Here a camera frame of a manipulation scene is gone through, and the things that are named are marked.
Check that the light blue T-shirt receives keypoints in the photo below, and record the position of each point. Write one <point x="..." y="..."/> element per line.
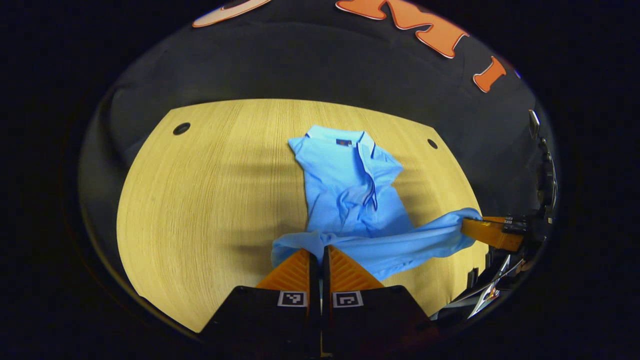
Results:
<point x="350" y="190"/>

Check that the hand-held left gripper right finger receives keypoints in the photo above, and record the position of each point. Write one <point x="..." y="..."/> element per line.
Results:
<point x="365" y="320"/>

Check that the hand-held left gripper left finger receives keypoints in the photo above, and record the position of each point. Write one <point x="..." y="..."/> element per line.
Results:
<point x="280" y="320"/>

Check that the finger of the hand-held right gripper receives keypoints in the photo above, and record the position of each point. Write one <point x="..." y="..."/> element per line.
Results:
<point x="487" y="232"/>

